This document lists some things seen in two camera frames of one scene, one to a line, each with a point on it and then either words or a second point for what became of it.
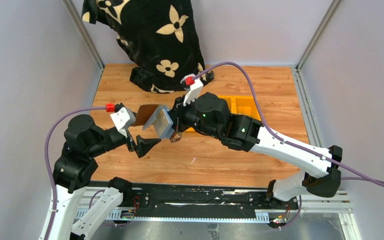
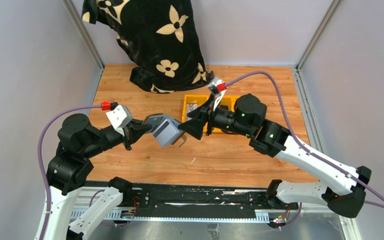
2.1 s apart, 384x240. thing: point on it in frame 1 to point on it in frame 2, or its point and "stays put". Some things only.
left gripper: [143, 145] to [134, 130]
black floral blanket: [159, 36] stays put
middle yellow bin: [234, 103] stays put
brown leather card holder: [145, 116] to [166, 128]
